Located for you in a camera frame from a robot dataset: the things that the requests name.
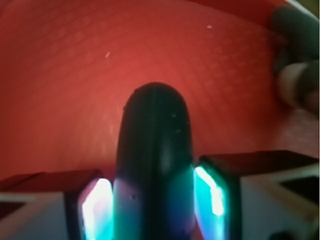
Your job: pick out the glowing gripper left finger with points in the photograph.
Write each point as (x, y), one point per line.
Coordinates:
(66, 205)

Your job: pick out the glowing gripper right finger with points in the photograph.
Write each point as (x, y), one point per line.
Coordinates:
(262, 195)

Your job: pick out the red plastic tray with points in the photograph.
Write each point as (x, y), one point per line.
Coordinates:
(67, 68)

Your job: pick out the grey plush elephant toy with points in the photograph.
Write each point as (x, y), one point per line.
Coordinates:
(297, 66)

